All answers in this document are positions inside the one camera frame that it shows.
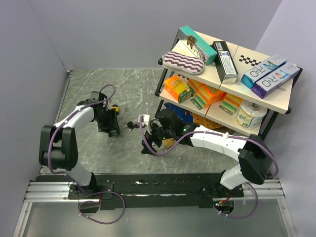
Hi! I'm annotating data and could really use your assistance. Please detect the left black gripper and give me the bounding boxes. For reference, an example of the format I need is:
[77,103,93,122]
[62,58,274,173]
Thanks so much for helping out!
[95,108,119,133]

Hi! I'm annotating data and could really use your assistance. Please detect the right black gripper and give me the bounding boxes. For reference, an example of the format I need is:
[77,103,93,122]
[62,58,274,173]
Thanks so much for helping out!
[142,121,175,156]

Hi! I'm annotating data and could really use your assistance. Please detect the brass padlock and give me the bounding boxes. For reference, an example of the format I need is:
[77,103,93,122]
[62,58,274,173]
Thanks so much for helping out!
[162,138,176,149]

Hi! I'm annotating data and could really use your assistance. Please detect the yellow padlock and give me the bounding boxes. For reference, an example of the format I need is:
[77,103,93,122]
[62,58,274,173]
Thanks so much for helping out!
[111,104,120,115]

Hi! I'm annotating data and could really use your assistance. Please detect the black-headed keys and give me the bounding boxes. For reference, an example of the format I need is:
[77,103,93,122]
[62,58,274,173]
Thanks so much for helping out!
[125,121,139,135]

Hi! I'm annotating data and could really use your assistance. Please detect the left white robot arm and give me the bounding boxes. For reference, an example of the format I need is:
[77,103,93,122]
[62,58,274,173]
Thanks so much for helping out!
[39,91,120,198]

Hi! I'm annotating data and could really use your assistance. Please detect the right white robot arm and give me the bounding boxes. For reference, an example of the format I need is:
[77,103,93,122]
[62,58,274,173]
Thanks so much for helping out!
[138,109,276,197]

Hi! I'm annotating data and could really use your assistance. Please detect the blue snack bag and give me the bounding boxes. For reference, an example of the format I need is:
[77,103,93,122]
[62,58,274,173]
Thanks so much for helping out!
[164,103,193,122]

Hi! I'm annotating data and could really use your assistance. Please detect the orange snack pack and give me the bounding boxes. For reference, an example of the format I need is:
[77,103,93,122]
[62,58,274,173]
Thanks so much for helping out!
[192,113,223,129]

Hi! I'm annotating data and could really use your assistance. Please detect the orange green box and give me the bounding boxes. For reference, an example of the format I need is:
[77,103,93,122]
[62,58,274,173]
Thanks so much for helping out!
[164,76,192,103]

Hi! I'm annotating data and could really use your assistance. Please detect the striped sponge pack behind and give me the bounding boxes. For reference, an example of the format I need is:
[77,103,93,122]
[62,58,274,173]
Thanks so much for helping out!
[187,79,204,94]

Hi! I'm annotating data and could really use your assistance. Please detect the striped sponge pack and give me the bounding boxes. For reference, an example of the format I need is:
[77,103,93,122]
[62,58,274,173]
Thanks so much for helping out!
[219,93,243,115]
[187,79,204,94]

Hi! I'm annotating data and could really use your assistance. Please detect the orange sponge pack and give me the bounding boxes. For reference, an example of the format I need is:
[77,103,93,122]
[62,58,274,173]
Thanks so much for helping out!
[191,85,226,110]

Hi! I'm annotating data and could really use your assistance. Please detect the pink wavy eye mask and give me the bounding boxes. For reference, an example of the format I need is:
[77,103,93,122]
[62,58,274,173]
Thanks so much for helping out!
[162,51,205,75]

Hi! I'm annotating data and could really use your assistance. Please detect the black tiered shelf rack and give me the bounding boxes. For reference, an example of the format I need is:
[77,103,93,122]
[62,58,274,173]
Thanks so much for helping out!
[154,27,303,149]

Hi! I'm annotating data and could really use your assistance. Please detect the black silver box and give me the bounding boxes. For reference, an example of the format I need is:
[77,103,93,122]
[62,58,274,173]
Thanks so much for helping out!
[212,41,238,83]

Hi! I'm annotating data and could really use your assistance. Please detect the teal box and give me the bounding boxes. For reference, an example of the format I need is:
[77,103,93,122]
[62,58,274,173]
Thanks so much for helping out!
[177,26,217,66]

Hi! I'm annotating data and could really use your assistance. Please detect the toilet paper roll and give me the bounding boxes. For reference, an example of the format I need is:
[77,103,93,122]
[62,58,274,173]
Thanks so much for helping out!
[235,100,268,129]

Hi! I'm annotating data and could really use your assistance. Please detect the blue toothpaste box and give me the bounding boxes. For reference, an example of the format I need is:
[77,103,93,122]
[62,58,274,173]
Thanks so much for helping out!
[241,53,287,89]

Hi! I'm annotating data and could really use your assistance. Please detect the purple toothpaste box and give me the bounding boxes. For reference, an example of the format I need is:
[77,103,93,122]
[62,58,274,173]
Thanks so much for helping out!
[251,62,300,99]

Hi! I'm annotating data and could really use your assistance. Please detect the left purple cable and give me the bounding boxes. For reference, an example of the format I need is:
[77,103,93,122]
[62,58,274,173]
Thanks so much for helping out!
[47,84,117,175]

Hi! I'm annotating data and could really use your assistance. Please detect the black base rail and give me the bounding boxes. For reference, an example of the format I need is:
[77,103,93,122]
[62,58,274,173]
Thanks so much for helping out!
[68,173,244,210]

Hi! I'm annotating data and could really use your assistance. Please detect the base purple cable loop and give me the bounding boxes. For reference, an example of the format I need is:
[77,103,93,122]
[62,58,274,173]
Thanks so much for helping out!
[78,191,126,225]

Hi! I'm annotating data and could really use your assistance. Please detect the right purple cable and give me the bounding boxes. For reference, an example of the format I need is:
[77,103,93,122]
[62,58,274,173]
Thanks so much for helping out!
[138,116,279,178]

